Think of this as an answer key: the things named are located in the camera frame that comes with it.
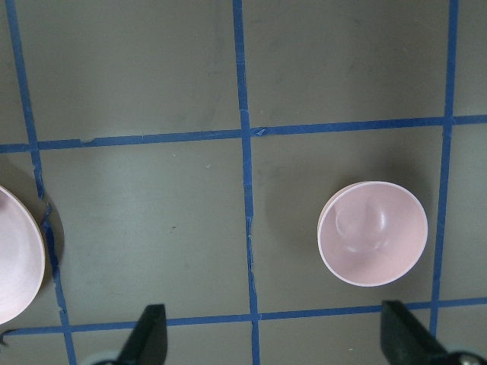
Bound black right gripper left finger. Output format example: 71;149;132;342
116;304;167;365

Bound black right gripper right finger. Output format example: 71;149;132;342
381;300;448;365

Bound small pink bowl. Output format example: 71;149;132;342
317;181;428;287

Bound pink plate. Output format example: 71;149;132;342
1;187;46;325

